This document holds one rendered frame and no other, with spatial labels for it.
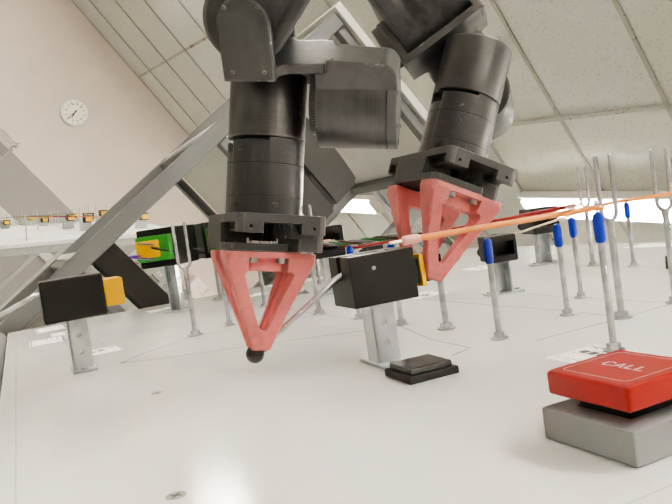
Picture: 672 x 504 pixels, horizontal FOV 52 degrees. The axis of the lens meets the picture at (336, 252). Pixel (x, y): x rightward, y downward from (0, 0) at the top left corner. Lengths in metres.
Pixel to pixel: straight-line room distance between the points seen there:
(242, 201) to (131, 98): 7.73
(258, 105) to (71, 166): 7.54
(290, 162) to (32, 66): 7.61
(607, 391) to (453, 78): 0.33
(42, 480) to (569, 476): 0.28
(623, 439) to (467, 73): 0.35
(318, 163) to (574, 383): 1.34
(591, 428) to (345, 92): 0.28
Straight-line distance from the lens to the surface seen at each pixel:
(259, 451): 0.40
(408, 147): 1.82
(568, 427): 0.35
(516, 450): 0.35
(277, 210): 0.49
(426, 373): 0.49
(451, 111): 0.57
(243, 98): 0.51
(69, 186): 8.01
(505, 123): 0.68
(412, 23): 0.62
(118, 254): 1.47
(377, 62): 0.48
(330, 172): 1.65
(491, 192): 0.57
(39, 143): 7.99
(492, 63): 0.59
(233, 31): 0.47
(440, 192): 0.54
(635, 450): 0.32
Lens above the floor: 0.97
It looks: 18 degrees up
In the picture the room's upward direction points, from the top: 42 degrees clockwise
